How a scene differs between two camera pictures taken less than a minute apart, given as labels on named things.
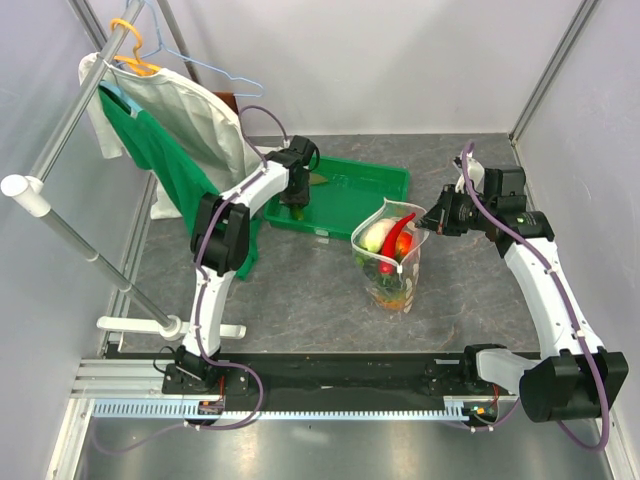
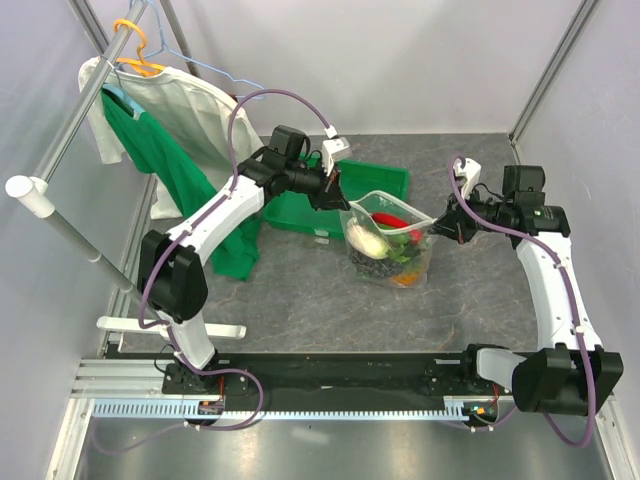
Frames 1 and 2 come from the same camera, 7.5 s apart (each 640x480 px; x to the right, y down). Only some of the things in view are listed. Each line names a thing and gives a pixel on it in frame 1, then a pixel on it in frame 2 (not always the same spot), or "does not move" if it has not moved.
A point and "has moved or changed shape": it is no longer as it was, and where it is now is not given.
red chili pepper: [387, 246] -> [390, 221]
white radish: [375, 234] -> [365, 241]
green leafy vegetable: [389, 289] -> [405, 279]
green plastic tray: [338, 191] does not move
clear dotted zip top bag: [386, 247] has moved or changed shape
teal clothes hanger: [133, 106] does not move
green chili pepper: [298, 214] -> [394, 238]
